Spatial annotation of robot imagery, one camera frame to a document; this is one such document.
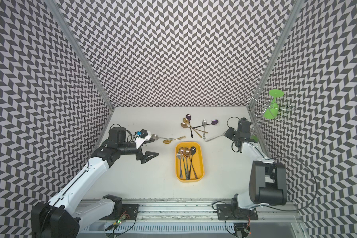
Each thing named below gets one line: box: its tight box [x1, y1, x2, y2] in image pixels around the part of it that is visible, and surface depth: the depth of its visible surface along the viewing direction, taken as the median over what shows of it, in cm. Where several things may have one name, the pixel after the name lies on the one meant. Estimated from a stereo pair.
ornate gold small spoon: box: [162, 135, 187, 145], surface depth 101 cm
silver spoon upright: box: [202, 119, 208, 140], surface depth 110 cm
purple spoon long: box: [185, 114, 194, 138], surface depth 114 cm
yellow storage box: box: [175, 141, 205, 183], surface depth 93 cm
